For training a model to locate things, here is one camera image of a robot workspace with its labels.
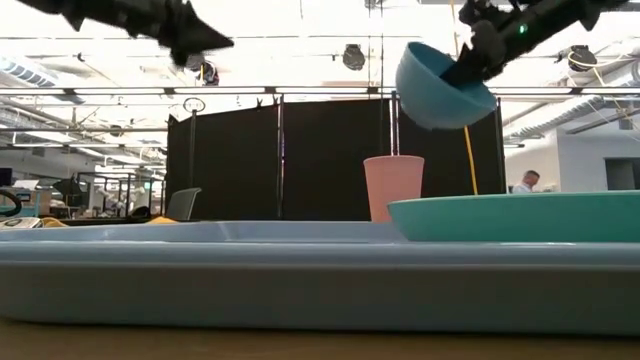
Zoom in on person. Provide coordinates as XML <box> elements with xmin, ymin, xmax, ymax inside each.
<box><xmin>511</xmin><ymin>169</ymin><xmax>542</xmax><ymax>195</ymax></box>

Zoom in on blue plastic tray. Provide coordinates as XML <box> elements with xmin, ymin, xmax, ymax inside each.
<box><xmin>0</xmin><ymin>221</ymin><xmax>640</xmax><ymax>337</ymax></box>

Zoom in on black stand with ring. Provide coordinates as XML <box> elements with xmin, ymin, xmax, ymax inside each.
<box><xmin>182</xmin><ymin>96</ymin><xmax>207</xmax><ymax>220</ymax></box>

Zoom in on black ceiling lamp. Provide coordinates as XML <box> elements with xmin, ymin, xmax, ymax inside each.
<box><xmin>566</xmin><ymin>44</ymin><xmax>599</xmax><ymax>73</ymax></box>
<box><xmin>201</xmin><ymin>60</ymin><xmax>221</xmax><ymax>87</ymax></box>
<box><xmin>185</xmin><ymin>51</ymin><xmax>207</xmax><ymax>72</ymax></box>
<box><xmin>341</xmin><ymin>43</ymin><xmax>367</xmax><ymax>72</ymax></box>

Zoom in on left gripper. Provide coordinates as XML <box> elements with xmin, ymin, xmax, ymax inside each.
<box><xmin>122</xmin><ymin>0</ymin><xmax>236</xmax><ymax>69</ymax></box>

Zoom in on teal plate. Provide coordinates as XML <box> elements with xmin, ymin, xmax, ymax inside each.
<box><xmin>387</xmin><ymin>190</ymin><xmax>640</xmax><ymax>245</ymax></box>

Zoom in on pink cup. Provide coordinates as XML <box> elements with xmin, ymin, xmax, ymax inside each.
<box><xmin>363</xmin><ymin>155</ymin><xmax>426</xmax><ymax>224</ymax></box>

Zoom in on yellow hanging cable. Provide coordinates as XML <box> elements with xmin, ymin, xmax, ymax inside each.
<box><xmin>449</xmin><ymin>0</ymin><xmax>480</xmax><ymax>196</ymax></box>

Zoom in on blue bowl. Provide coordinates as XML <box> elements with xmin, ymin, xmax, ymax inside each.
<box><xmin>394</xmin><ymin>41</ymin><xmax>499</xmax><ymax>132</ymax></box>

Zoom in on horizontal ceiling rail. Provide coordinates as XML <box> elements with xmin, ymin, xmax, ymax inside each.
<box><xmin>0</xmin><ymin>85</ymin><xmax>640</xmax><ymax>97</ymax></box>

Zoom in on black partition screen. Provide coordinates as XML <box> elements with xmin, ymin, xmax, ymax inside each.
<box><xmin>165</xmin><ymin>97</ymin><xmax>507</xmax><ymax>222</ymax></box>

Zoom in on office chair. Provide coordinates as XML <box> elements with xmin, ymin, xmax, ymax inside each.
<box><xmin>166</xmin><ymin>187</ymin><xmax>202</xmax><ymax>222</ymax></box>

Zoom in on background robot workstation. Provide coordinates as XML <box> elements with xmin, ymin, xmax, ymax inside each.
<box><xmin>52</xmin><ymin>171</ymin><xmax>166</xmax><ymax>220</ymax></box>

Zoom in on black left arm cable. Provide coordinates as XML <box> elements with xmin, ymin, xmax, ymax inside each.
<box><xmin>0</xmin><ymin>188</ymin><xmax>25</xmax><ymax>219</ymax></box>

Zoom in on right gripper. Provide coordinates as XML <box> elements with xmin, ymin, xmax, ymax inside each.
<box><xmin>439</xmin><ymin>0</ymin><xmax>539</xmax><ymax>88</ymax></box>

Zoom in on white device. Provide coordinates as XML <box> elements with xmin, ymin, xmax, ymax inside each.
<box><xmin>0</xmin><ymin>217</ymin><xmax>44</xmax><ymax>231</ymax></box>

